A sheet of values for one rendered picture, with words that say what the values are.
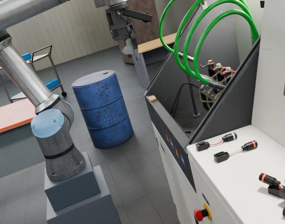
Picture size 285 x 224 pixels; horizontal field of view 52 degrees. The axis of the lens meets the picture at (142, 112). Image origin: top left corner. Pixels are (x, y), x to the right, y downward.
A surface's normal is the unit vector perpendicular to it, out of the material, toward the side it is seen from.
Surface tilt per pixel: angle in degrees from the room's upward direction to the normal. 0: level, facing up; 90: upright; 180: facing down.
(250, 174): 0
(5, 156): 90
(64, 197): 90
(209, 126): 90
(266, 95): 76
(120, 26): 90
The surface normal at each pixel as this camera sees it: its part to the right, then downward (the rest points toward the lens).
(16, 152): 0.29, 0.29
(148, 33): 0.49, 0.25
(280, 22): -0.98, 0.08
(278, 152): -0.25, -0.90
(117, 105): 0.78, 0.03
